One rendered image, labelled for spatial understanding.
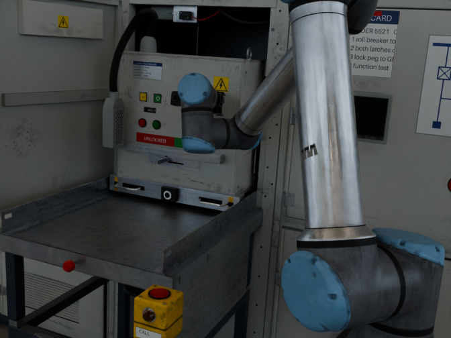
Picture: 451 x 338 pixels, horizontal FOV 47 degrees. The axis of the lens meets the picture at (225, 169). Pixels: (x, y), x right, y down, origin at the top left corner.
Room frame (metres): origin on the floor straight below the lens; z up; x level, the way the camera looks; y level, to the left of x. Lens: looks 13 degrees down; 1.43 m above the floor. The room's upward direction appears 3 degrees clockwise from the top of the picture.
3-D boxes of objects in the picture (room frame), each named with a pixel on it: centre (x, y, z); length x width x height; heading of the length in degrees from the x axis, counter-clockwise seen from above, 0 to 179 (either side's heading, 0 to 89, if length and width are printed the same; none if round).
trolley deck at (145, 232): (1.67, 0.27, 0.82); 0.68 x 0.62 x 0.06; 157
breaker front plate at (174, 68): (1.85, 0.19, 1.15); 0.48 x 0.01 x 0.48; 67
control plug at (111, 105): (1.87, 0.41, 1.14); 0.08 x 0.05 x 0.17; 157
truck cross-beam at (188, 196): (1.87, 0.18, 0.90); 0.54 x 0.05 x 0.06; 67
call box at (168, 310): (1.04, 0.13, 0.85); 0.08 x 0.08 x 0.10; 67
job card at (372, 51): (1.72, -0.44, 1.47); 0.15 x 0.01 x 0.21; 67
